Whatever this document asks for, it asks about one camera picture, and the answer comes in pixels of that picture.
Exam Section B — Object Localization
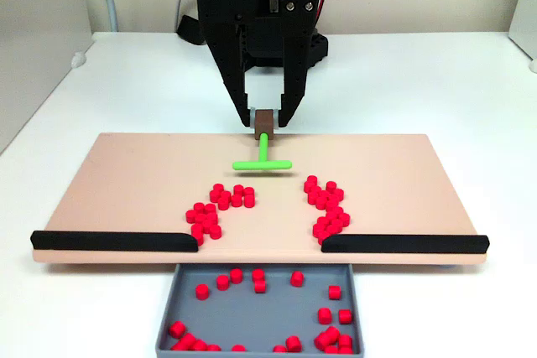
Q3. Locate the beige rectangular board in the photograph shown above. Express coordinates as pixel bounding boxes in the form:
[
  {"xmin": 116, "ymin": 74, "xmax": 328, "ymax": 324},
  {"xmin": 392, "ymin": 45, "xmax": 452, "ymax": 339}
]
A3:
[{"xmin": 32, "ymin": 132, "xmax": 488, "ymax": 267}]

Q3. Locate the grey plastic tray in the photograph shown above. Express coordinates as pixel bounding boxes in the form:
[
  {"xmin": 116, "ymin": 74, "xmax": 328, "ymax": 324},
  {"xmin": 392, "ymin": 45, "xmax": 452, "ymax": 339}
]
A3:
[{"xmin": 154, "ymin": 262, "xmax": 365, "ymax": 355}]

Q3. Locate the green T-shaped pusher tool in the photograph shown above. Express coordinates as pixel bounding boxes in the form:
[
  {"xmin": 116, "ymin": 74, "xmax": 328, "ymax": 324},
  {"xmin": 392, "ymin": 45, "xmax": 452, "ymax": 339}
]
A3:
[{"xmin": 232, "ymin": 109, "xmax": 294, "ymax": 173}]

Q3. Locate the black foam rail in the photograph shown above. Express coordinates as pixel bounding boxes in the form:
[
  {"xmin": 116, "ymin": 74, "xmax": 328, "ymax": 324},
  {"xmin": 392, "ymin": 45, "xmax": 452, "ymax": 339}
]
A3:
[
  {"xmin": 321, "ymin": 232, "xmax": 491, "ymax": 255},
  {"xmin": 29, "ymin": 230, "xmax": 200, "ymax": 253}
]

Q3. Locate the thin grey cable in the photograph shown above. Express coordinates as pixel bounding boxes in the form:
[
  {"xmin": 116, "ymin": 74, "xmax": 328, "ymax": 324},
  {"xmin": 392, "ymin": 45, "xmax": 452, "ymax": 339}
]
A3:
[{"xmin": 174, "ymin": 0, "xmax": 196, "ymax": 34}]

